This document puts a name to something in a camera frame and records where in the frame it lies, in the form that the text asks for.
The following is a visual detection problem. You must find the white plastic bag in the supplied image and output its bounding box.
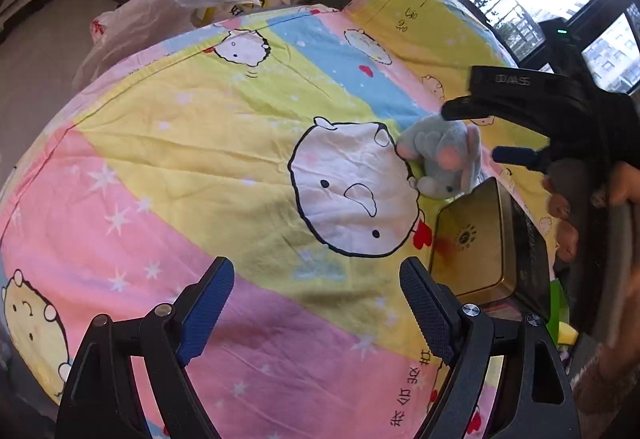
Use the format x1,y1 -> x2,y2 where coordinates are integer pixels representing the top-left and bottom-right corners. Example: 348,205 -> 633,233
72,0 -> 263,95

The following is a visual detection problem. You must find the person's right forearm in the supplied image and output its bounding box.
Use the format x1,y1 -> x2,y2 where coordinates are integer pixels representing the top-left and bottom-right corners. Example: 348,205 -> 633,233
570,264 -> 640,402

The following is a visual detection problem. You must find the black gold tin box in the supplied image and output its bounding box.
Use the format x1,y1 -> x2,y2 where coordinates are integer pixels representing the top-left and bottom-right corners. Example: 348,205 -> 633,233
427,176 -> 551,307

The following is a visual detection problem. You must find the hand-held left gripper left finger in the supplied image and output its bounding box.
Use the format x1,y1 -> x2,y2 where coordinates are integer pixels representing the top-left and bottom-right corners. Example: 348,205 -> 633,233
55,256 -> 236,439

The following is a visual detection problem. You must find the cartoon printed blanket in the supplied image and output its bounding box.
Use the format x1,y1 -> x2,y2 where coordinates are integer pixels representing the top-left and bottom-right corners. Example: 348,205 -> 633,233
0,0 -> 561,439

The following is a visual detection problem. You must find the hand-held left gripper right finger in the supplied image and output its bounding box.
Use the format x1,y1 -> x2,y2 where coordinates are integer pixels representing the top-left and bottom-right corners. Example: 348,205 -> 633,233
398,257 -> 582,439

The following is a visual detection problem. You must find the grey elephant plush toy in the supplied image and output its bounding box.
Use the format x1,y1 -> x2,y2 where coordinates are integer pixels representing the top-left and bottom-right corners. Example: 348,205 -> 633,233
395,112 -> 485,197

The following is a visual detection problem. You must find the person's right hand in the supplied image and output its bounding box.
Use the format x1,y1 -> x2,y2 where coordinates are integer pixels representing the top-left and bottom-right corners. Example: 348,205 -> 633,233
542,158 -> 640,262

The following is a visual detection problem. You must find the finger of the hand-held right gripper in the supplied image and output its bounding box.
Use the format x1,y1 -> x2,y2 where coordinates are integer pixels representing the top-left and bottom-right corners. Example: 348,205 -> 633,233
441,66 -> 608,145
491,145 -> 556,172

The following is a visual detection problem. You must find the green cardboard box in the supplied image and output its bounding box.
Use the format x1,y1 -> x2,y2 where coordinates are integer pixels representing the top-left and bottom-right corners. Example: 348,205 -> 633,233
547,276 -> 576,360

